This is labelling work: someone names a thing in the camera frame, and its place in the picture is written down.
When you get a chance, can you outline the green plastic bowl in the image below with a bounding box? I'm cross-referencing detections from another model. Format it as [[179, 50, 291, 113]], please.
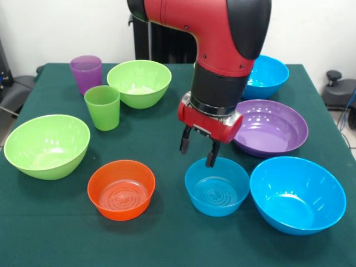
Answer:
[[106, 60, 172, 110], [3, 114, 91, 181]]

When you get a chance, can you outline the grey wheeled base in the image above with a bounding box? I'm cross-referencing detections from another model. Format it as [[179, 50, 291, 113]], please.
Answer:
[[0, 75, 36, 117]]

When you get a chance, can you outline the purple plastic bowl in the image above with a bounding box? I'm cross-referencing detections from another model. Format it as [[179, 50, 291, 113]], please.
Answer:
[[233, 99, 309, 159]]

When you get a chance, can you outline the purple plastic cup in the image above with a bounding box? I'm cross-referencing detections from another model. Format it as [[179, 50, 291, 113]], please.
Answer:
[[69, 55, 103, 97]]

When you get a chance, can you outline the grey base with black knob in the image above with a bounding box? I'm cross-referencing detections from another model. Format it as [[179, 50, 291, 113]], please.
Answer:
[[322, 70, 356, 112]]

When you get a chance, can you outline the black equipment casing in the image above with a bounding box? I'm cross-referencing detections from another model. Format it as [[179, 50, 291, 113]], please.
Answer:
[[0, 37, 14, 103]]

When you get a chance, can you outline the small orange plastic bowl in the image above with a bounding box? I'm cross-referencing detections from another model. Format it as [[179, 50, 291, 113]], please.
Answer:
[[87, 160, 156, 222]]

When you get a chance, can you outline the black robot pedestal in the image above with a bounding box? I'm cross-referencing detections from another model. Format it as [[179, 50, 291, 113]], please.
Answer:
[[128, 13, 199, 65]]

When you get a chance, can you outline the dark green tablecloth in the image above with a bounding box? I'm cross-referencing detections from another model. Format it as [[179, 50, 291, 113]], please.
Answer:
[[0, 62, 356, 267]]

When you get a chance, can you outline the green plastic cup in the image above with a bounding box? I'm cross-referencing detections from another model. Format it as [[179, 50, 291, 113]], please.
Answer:
[[83, 85, 121, 132]]

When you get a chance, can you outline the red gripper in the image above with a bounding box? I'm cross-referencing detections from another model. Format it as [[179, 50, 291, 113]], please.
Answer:
[[177, 93, 244, 169]]

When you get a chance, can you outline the blue cable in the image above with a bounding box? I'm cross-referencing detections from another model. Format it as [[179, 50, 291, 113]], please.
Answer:
[[338, 88, 356, 131]]

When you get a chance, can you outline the small blue plastic bowl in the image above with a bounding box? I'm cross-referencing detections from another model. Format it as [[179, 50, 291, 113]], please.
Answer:
[[184, 157, 250, 217]]

